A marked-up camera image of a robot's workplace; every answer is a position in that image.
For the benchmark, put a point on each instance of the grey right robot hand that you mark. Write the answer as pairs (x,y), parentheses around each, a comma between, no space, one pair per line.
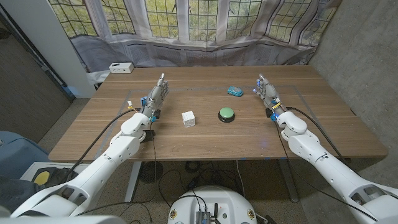
(269,91)

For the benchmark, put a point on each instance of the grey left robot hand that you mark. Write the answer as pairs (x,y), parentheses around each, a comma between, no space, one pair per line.
(155,96)

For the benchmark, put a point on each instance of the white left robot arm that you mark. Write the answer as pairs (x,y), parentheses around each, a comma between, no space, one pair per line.
(93,169)

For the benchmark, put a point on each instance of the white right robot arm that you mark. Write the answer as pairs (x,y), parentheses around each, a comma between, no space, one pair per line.
(335,174)

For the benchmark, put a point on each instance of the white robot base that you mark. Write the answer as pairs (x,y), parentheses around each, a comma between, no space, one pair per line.
(214,199)

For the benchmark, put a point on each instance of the teal toy phone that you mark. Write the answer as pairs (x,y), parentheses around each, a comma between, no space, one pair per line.
(235,91)

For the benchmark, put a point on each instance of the white cube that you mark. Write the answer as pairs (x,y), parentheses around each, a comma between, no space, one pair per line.
(188,119)

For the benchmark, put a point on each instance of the green push button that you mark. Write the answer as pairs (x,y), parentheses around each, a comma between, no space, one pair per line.
(226,113)

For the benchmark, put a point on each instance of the black stapler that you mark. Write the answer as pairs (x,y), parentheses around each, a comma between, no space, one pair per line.
(150,135)

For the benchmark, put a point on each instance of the white power strip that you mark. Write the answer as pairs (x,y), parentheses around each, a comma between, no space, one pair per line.
(121,67)

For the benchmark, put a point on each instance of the printed window backdrop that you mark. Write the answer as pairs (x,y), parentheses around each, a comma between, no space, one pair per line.
(202,46)

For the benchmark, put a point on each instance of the black round floor fan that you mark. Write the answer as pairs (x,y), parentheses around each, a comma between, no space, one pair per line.
(151,172)

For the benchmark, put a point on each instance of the white table leg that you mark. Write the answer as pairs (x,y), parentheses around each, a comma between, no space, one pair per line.
(133,183)

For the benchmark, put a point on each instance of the grey table leg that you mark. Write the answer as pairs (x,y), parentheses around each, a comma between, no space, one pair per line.
(289,183)

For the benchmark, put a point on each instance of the grey electronics box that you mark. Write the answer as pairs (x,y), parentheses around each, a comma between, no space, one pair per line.
(202,217)

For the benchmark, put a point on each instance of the black yellow foot pedal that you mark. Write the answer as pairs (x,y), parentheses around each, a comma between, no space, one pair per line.
(42,178)

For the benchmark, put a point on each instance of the white floor platform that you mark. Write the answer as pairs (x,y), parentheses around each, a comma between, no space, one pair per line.
(29,169)

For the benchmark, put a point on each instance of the blue chair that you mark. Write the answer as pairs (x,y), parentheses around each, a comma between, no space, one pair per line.
(18,152)

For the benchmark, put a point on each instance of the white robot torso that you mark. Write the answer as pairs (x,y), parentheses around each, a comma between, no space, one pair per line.
(62,220)

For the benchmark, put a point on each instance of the person leg in jeans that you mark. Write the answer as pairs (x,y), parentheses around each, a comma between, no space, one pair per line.
(15,193)

